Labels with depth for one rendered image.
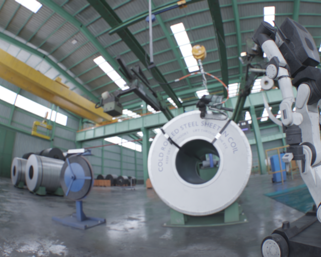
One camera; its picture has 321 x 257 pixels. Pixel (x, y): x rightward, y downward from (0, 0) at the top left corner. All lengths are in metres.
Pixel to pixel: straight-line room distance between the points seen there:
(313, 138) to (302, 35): 0.58
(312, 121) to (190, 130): 1.30
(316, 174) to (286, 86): 0.50
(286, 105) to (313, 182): 0.46
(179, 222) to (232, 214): 0.65
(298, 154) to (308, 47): 0.61
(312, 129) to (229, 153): 1.01
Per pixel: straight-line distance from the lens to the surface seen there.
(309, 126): 1.01
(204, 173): 4.25
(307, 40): 1.13
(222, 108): 1.68
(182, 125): 1.88
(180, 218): 2.06
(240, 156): 1.74
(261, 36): 1.04
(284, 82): 0.89
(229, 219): 1.99
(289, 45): 1.09
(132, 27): 14.81
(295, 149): 0.84
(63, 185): 2.48
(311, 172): 0.99
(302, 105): 1.00
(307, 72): 1.03
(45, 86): 16.12
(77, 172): 2.28
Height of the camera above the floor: 0.59
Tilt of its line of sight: 19 degrees up
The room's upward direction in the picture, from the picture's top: 3 degrees counter-clockwise
